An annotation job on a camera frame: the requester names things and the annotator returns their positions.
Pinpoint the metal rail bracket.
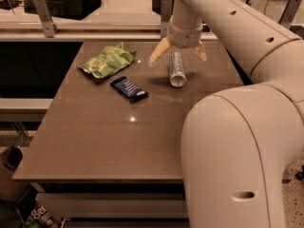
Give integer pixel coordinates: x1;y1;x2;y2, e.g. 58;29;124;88
278;0;302;29
32;0;58;38
161;0;172;37

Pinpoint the grey drawer cabinet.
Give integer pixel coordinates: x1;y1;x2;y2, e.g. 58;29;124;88
33;181;188;222

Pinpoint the dark blue snack packet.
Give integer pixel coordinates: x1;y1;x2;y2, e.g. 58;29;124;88
110;76;148;102

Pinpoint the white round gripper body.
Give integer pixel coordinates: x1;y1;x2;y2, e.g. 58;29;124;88
167;16;202;48

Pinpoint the middle metal rail bracket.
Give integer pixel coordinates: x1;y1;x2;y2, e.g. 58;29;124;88
161;0;172;37

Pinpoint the right metal rail bracket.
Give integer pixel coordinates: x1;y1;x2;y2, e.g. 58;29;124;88
278;0;302;29

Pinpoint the silver redbull can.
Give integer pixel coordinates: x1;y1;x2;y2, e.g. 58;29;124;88
169;52;186;87

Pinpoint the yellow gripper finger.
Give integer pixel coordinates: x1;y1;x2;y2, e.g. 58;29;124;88
194;41;207;61
149;37;171;67

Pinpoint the left metal rail bracket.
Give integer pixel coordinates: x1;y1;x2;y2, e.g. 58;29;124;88
32;0;58;38

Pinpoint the printed snack box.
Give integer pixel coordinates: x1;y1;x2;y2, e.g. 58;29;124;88
25;203;66;228

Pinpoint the brown bin with hole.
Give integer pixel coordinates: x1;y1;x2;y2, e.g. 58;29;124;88
0;146;30;202

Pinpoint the green chip bag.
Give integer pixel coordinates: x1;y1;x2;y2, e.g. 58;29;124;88
79;43;137;79

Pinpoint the glass barrier rail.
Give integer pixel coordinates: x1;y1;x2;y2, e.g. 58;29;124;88
0;22;219;44

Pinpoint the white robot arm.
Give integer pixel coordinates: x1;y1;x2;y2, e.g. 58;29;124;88
150;0;304;228

